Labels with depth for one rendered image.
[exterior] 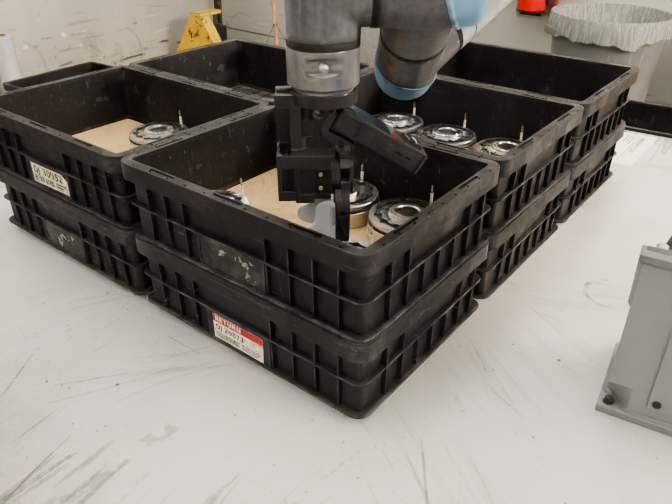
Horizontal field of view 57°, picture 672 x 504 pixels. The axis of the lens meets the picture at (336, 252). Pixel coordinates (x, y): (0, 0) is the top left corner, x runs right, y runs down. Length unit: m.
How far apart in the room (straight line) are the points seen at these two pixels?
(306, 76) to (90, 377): 0.47
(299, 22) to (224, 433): 0.45
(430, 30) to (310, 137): 0.16
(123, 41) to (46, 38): 0.58
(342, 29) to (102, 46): 4.10
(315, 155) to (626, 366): 0.42
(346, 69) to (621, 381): 0.46
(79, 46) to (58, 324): 3.70
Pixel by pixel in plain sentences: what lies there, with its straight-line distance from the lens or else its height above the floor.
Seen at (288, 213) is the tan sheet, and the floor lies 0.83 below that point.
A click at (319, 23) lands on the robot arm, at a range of 0.62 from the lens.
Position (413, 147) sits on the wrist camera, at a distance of 0.69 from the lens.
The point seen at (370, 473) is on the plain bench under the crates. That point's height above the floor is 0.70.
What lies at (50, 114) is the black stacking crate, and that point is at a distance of 1.25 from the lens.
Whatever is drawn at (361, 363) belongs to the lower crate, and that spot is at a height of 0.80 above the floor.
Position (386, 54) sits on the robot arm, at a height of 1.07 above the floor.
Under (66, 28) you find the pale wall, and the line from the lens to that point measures 4.52.
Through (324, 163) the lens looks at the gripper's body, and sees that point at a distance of 0.66.
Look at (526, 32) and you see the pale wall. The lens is 3.96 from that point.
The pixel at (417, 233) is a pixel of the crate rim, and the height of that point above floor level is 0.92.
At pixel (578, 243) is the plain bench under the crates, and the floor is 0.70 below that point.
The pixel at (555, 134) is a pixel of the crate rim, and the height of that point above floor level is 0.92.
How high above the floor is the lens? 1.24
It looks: 31 degrees down
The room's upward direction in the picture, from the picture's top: straight up
